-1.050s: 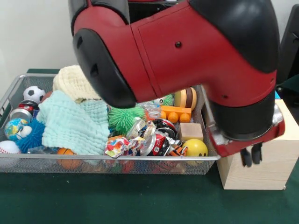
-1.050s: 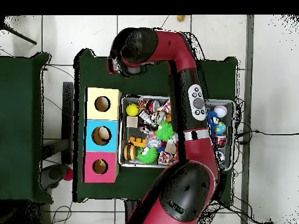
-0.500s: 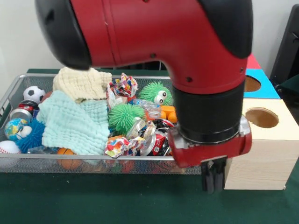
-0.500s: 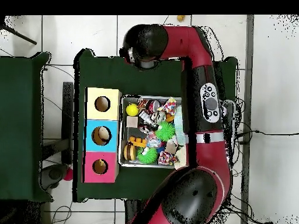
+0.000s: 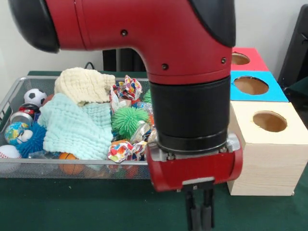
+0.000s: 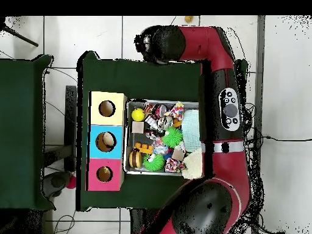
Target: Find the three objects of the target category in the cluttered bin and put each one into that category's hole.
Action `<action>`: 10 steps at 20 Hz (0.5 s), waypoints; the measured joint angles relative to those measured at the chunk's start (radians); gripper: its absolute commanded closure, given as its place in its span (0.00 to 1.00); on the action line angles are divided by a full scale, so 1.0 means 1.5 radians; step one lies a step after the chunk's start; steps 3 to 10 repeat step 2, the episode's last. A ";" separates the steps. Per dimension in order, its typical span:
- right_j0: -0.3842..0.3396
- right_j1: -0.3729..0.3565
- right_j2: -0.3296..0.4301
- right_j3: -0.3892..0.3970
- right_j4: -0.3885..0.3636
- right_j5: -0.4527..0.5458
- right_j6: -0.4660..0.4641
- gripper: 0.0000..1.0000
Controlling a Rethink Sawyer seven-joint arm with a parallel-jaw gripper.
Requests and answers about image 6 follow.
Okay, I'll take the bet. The pale mint muslin cloth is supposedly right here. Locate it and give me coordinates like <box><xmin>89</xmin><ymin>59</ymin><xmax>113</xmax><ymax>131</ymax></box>
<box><xmin>181</xmin><ymin>109</ymin><xmax>202</xmax><ymax>152</ymax></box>

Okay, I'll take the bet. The cream muslin cloth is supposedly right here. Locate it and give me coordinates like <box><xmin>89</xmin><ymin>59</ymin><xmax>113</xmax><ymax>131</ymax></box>
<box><xmin>181</xmin><ymin>148</ymin><xmax>204</xmax><ymax>180</ymax></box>

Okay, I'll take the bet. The shallow clear mesh bin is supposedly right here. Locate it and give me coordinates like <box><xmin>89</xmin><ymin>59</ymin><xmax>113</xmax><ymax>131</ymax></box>
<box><xmin>124</xmin><ymin>98</ymin><xmax>204</xmax><ymax>177</ymax></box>

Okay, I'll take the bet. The wooden box with three holes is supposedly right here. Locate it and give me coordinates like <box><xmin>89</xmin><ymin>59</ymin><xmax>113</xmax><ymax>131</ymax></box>
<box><xmin>86</xmin><ymin>91</ymin><xmax>128</xmax><ymax>192</ymax></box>

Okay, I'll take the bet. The crushed red drink can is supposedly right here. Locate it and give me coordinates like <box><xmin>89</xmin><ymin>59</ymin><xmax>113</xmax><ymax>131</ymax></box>
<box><xmin>152</xmin><ymin>104</ymin><xmax>168</xmax><ymax>120</ymax></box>

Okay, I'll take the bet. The plain wooden cube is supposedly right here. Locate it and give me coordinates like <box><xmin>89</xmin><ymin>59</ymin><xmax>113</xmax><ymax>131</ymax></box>
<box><xmin>132</xmin><ymin>121</ymin><xmax>145</xmax><ymax>134</ymax></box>

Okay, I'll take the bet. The green spiky toy with eyes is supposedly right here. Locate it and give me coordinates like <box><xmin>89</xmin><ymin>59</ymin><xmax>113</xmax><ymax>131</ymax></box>
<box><xmin>143</xmin><ymin>153</ymin><xmax>166</xmax><ymax>172</ymax></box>
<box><xmin>161</xmin><ymin>126</ymin><xmax>183</xmax><ymax>148</ymax></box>

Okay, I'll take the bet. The yellow smiley ball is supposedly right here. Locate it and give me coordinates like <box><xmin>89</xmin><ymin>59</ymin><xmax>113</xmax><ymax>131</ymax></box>
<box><xmin>131</xmin><ymin>107</ymin><xmax>146</xmax><ymax>122</ymax></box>

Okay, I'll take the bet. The colourful polka-dot wrapper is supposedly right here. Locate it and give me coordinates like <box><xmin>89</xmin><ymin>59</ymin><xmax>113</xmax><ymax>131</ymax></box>
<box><xmin>163</xmin><ymin>101</ymin><xmax>185</xmax><ymax>121</ymax></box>
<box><xmin>165</xmin><ymin>157</ymin><xmax>186</xmax><ymax>174</ymax></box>

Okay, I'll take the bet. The wooden toy hamburger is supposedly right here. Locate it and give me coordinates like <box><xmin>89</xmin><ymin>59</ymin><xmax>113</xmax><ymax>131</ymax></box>
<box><xmin>128</xmin><ymin>151</ymin><xmax>143</xmax><ymax>168</ymax></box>

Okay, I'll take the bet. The beige round toy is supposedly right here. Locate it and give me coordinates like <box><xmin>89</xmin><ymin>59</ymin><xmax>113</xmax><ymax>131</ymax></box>
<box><xmin>102</xmin><ymin>132</ymin><xmax>116</xmax><ymax>148</ymax></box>

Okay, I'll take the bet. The dark green table cloth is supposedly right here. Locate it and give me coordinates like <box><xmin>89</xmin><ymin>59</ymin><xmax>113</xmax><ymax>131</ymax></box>
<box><xmin>76</xmin><ymin>50</ymin><xmax>249</xmax><ymax>216</ymax></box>

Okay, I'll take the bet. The grey round floor base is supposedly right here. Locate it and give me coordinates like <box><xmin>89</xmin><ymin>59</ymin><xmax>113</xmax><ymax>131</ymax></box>
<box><xmin>41</xmin><ymin>170</ymin><xmax>72</xmax><ymax>199</ymax></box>

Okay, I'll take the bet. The dark green side-table cloth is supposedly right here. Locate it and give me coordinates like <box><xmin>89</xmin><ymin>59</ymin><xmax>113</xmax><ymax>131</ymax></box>
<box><xmin>0</xmin><ymin>54</ymin><xmax>56</xmax><ymax>211</ymax></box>

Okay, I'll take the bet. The black tripod leg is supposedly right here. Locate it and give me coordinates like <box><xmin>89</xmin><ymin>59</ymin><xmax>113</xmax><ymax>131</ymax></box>
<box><xmin>0</xmin><ymin>24</ymin><xmax>39</xmax><ymax>48</ymax></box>

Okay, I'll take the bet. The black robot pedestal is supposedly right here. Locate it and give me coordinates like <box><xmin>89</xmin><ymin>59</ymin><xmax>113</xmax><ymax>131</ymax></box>
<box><xmin>130</xmin><ymin>208</ymin><xmax>159</xmax><ymax>234</ymax></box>

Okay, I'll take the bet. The black power cable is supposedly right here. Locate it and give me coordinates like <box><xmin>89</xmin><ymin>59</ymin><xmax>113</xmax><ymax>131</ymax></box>
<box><xmin>246</xmin><ymin>135</ymin><xmax>312</xmax><ymax>152</ymax></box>

